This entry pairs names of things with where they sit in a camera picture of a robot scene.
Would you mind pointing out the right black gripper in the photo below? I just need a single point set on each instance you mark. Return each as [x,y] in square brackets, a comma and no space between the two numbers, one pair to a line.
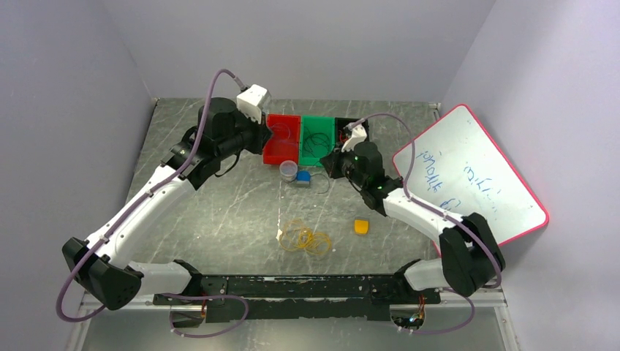
[331,162]

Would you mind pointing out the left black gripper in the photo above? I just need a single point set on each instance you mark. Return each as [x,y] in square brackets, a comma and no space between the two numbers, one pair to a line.
[262,132]

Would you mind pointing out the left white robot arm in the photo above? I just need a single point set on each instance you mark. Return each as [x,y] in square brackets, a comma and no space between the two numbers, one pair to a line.
[102,264]

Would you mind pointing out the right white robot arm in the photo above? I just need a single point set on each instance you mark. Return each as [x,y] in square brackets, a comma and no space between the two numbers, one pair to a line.
[470,257]

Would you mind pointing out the black plastic bin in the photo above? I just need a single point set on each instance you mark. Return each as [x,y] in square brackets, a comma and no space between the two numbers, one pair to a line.
[341,123]

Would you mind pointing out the red plastic bin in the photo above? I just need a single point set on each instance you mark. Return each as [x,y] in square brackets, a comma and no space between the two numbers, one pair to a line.
[284,144]

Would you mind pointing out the green plastic bin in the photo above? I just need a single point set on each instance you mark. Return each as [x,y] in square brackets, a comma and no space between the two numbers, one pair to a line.
[317,139]

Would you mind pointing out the blue block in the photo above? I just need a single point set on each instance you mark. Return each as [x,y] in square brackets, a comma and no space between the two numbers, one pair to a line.
[303,178]

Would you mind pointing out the clear plastic cup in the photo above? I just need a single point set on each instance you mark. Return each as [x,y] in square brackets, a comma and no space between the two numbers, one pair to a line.
[288,171]

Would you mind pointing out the orange yellow block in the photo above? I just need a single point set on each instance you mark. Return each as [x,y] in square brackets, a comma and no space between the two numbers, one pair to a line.
[361,226]

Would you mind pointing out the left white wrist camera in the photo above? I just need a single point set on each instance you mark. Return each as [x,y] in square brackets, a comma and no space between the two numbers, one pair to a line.
[253,99]

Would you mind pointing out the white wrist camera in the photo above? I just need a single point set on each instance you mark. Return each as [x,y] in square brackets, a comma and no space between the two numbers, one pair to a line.
[253,99]
[355,135]

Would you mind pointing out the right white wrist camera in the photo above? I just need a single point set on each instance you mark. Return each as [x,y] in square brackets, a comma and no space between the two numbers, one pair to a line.
[355,135]

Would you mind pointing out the white board with pink frame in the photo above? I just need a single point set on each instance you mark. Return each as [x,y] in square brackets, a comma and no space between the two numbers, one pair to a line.
[456,165]

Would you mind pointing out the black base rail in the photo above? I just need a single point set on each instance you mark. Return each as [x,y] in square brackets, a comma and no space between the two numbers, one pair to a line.
[221,298]

